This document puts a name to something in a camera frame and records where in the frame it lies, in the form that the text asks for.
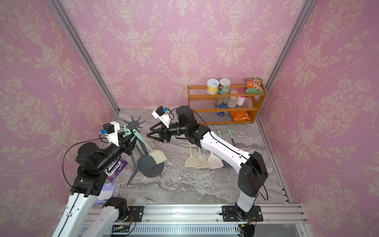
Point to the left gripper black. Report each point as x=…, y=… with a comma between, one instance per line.
x=125, y=143

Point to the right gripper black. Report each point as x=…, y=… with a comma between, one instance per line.
x=165, y=135

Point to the grey utensil rack stand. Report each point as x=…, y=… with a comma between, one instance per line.
x=142, y=149

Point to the cream spatula mint handle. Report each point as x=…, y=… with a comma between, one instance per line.
x=203, y=162
x=151, y=148

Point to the grey slotted turner mint handle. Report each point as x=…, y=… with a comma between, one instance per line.
x=133, y=169

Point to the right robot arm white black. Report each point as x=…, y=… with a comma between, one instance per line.
x=251, y=168

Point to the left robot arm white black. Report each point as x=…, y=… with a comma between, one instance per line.
x=91, y=176

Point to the wooden shelf rack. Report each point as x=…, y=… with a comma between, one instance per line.
x=204, y=104

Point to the purple candy bag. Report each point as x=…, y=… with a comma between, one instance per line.
x=115, y=169

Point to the purple tissue box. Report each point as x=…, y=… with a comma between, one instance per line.
x=108, y=191

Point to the beige box on shelf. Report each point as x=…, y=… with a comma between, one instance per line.
x=221, y=100

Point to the yellow tin can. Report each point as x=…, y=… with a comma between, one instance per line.
x=212, y=86

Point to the white bottle on shelf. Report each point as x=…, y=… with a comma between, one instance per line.
x=232, y=100

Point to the orange snack bag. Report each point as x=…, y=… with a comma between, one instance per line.
x=240, y=116

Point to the green label tin can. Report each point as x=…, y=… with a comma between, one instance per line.
x=224, y=86

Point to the pink cap white bottle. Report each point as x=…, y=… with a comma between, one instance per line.
x=241, y=100

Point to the green red snack bag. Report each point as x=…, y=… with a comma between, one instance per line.
x=254, y=86

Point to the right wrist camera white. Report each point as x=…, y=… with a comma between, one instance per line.
x=163, y=115

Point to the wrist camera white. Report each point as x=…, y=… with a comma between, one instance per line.
x=110, y=130
x=163, y=115

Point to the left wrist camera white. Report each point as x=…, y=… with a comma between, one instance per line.
x=110, y=130

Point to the cream spoon mint handle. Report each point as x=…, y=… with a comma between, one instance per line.
x=191, y=161

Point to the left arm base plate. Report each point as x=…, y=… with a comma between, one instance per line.
x=131, y=214

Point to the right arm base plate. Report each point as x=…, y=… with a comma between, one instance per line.
x=232, y=213

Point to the aluminium front rail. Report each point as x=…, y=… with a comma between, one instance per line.
x=203, y=219

